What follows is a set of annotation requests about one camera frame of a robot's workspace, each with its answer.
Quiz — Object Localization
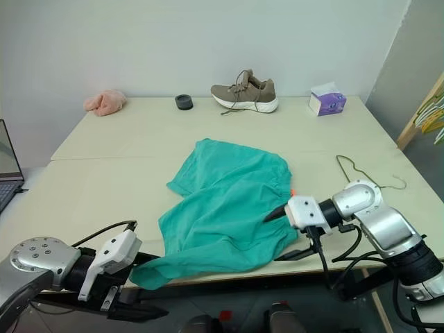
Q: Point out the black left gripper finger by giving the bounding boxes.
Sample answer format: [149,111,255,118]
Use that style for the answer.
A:
[134,251,164,270]
[108,298,170,321]

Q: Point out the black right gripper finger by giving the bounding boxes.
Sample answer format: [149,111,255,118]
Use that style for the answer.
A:
[262,204,287,225]
[273,247,316,263]

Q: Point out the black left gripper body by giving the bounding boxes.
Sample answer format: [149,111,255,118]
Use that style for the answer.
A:
[103,252,147,319]

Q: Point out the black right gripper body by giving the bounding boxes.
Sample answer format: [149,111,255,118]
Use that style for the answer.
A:
[300,224,327,251]

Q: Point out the green shorts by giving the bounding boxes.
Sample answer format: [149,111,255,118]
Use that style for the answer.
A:
[130,138,300,291]

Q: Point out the thin wire hanger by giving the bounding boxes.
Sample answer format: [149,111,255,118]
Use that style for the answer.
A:
[335,155,407,191]

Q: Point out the dark rounded shape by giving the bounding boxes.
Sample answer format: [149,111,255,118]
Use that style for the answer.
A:
[265,301,298,333]
[182,314,223,333]

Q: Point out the beige table leg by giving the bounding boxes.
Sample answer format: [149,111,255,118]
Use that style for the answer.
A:
[360,267,392,333]

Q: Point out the brown sneaker white sole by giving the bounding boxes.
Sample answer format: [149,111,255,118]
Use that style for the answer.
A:
[210,69,280,117]

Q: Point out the purple white tissue box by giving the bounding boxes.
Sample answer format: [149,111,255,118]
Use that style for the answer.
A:
[307,82,348,117]

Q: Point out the black round container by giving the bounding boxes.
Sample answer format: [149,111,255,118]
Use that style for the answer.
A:
[175,94,194,111]

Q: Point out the wooden clothes rack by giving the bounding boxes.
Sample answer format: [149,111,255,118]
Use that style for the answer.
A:
[397,71,444,152]

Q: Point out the pink cloth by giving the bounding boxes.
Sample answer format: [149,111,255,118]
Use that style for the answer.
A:
[83,89,128,117]

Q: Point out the grey laptop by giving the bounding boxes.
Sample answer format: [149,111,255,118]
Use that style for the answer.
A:
[0,119,29,214]

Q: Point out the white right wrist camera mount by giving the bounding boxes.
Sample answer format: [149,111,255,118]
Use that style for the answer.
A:
[284,196,334,237]

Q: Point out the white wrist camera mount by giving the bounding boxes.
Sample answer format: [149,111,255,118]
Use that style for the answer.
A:
[284,196,334,237]
[78,230,144,302]

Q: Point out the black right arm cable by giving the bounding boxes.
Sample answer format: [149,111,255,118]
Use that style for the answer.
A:
[307,223,400,302]

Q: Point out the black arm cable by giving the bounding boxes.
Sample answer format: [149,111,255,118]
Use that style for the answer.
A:
[307,223,400,302]
[71,220,138,249]

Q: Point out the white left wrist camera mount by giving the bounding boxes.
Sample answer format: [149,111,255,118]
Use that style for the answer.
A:
[78,230,144,302]

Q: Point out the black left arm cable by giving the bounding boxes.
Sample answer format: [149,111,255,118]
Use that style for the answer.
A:
[71,220,138,249]

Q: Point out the yellow orange wire hanger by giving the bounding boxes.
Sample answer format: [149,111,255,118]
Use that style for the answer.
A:
[420,112,444,135]

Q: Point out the green wire hanger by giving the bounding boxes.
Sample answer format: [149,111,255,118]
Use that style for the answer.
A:
[415,94,444,121]

